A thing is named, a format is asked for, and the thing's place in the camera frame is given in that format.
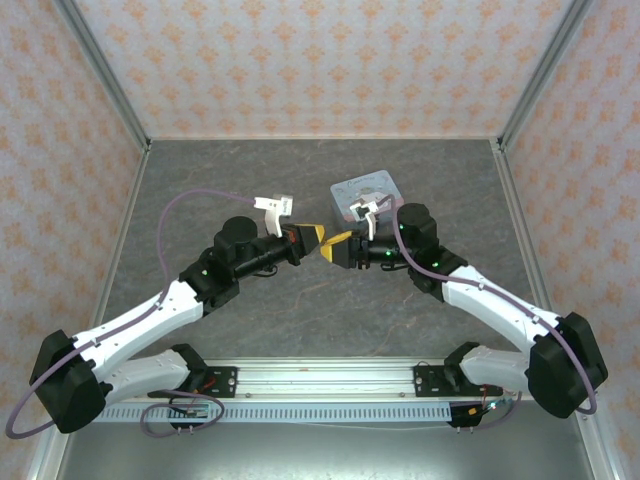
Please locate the right base circuit board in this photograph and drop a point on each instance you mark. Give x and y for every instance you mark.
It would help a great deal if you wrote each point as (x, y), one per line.
(487, 407)

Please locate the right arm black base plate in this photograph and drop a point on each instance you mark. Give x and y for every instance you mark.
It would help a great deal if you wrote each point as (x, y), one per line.
(430, 382)

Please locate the aluminium corner post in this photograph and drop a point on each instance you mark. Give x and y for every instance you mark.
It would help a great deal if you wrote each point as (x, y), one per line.
(542, 75)
(107, 80)

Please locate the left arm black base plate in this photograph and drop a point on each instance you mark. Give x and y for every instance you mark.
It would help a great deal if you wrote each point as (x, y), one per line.
(222, 382)

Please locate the left base circuit board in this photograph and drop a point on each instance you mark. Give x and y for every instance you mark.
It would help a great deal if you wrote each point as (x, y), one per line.
(192, 411)

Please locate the base circuit board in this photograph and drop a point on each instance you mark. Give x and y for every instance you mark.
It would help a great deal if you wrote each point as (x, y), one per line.
(192, 411)
(487, 407)

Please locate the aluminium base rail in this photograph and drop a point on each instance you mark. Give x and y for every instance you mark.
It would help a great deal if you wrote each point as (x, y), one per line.
(325, 377)

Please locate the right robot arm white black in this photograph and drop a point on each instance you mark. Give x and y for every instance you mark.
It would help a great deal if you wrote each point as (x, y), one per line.
(500, 300)

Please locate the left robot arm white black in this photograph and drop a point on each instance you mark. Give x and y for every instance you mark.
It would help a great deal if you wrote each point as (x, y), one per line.
(150, 312)

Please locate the aluminium side frame rail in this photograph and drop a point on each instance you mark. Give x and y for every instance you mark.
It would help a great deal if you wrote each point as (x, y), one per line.
(525, 240)
(117, 240)

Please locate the cartoon printed tin box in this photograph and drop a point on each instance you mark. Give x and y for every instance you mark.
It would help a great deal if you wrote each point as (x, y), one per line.
(365, 187)

